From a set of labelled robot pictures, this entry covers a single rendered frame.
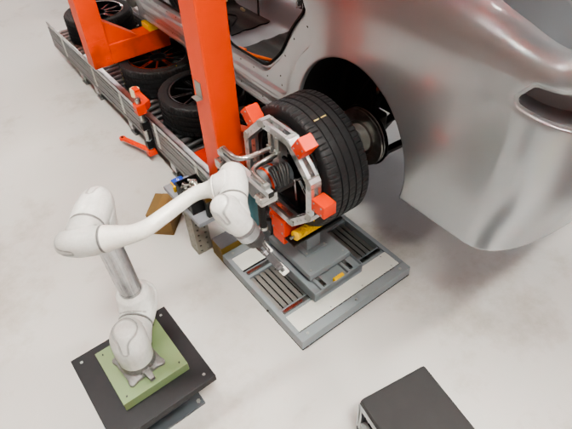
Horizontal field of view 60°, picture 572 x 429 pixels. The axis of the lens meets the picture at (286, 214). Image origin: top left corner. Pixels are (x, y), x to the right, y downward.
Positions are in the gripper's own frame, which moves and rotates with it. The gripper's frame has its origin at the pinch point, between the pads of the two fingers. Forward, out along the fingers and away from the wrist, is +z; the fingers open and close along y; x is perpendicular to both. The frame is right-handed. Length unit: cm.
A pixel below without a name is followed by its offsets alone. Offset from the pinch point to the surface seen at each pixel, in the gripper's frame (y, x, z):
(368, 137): 54, -74, 35
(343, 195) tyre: 26, -41, 25
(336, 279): 37, -14, 87
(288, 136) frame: 45, -39, -7
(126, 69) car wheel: 279, 2, 19
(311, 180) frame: 29.7, -33.6, 8.4
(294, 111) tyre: 53, -48, -9
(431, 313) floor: 2, -42, 124
